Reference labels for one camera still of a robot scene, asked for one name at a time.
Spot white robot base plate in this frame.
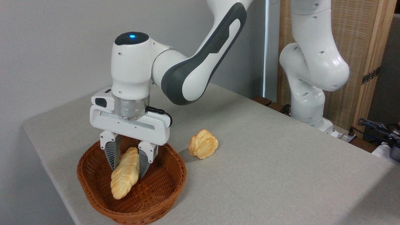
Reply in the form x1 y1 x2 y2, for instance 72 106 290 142
325 124 357 143

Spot long braided bread loaf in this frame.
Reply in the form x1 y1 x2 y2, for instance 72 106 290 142
110 147 140 200

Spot dark brown wooden ledge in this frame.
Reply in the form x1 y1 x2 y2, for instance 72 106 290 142
252 95 292 117

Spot rattan and wood folding screen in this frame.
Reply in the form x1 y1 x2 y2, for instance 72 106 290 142
277 0 397 138

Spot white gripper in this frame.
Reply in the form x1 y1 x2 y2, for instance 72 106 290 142
90 88 171 179

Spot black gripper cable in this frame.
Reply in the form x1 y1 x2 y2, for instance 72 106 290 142
145 106 173 128

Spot metal screen hinge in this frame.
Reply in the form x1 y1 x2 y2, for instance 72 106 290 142
362 67 381 85

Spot brown wicker basket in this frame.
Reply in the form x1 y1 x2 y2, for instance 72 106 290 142
77 135 187 225

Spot grey box with white cloth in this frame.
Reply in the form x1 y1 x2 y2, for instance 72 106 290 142
371 141 400 164

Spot round knotted bread roll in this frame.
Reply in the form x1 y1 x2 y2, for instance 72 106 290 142
188 129 219 159

